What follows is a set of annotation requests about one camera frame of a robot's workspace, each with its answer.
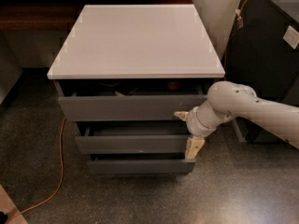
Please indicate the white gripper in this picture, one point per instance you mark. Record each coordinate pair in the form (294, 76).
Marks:
(193, 125)

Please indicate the grey drawer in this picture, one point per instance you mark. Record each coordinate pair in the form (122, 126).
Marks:
(150, 165)
(132, 137)
(84, 103)

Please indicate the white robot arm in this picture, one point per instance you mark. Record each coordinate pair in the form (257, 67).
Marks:
(226, 101)

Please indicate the orange round object in drawer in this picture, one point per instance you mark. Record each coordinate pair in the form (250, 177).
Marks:
(173, 85)

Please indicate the grey drawer cabinet white top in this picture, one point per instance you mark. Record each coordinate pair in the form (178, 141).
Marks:
(133, 49)

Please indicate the grey bottom drawer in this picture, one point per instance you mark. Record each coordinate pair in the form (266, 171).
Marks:
(150, 165)

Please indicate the grey top drawer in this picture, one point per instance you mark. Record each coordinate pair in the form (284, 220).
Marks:
(84, 103)

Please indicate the black cabinet at right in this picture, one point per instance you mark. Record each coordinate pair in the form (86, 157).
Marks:
(258, 56)

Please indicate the light wooden board corner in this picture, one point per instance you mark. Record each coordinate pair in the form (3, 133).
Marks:
(8, 207)

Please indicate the dark wooden shelf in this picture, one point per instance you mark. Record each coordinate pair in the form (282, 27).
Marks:
(56, 15)

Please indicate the white wall socket plate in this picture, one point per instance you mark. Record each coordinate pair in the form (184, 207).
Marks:
(291, 36)

